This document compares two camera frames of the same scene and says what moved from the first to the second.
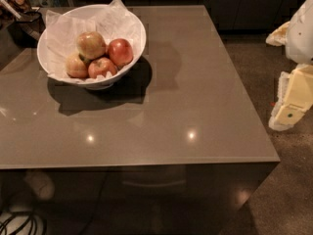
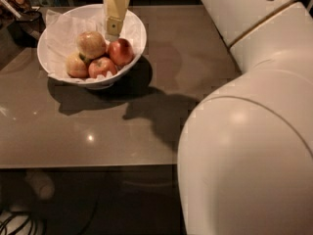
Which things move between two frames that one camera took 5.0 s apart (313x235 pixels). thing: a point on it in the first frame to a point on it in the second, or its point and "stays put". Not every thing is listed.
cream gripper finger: (294, 98) to (115, 2)
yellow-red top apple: (91, 45) stays put
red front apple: (101, 67) stays put
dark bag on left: (21, 23) stays put
